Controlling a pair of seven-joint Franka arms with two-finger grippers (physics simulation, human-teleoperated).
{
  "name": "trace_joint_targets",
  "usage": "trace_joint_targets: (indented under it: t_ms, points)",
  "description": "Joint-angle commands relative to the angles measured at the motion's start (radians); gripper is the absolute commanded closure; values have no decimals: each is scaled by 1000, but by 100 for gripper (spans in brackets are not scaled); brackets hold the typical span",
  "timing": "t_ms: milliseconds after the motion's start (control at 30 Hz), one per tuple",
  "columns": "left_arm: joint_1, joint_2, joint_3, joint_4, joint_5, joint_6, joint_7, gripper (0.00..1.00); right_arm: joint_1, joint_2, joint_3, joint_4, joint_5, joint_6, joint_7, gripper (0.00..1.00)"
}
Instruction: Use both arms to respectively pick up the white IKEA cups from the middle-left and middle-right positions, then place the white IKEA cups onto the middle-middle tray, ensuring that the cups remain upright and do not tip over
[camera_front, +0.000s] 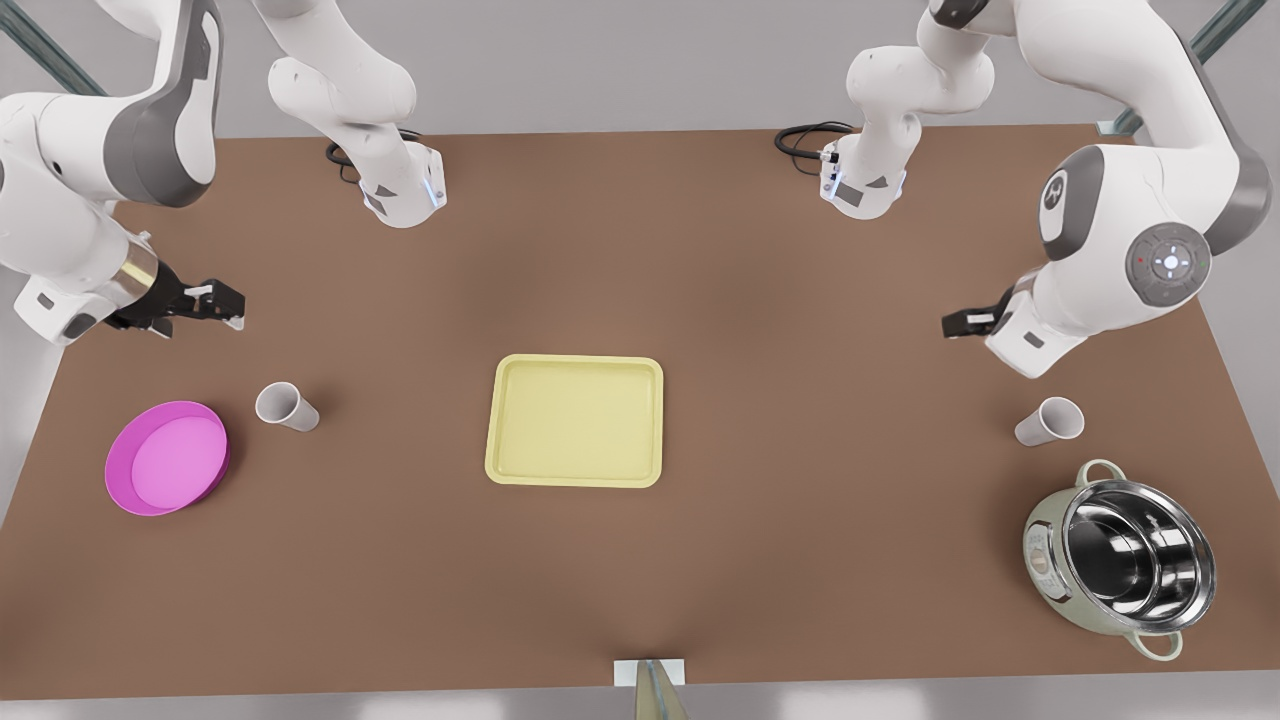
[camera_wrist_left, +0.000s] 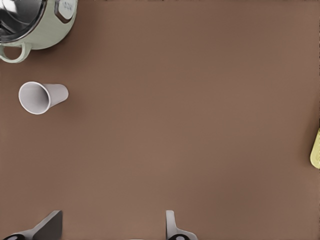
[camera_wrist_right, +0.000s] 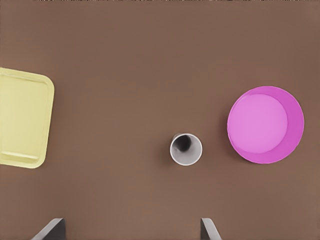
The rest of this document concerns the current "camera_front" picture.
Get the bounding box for pink round plate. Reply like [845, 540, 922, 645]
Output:
[104, 401, 231, 518]

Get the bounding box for yellow rectangular tray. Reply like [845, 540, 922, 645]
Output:
[484, 354, 665, 490]

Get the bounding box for white cup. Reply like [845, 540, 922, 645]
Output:
[255, 381, 321, 433]
[1014, 396, 1085, 448]

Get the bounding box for silver frame post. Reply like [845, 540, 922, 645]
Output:
[0, 0, 109, 98]
[613, 658, 690, 720]
[1096, 0, 1267, 138]

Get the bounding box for black cable loop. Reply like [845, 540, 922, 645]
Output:
[325, 128, 424, 185]
[774, 121, 858, 161]

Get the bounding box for pale green steel-lined pot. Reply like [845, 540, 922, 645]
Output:
[1022, 459, 1218, 662]

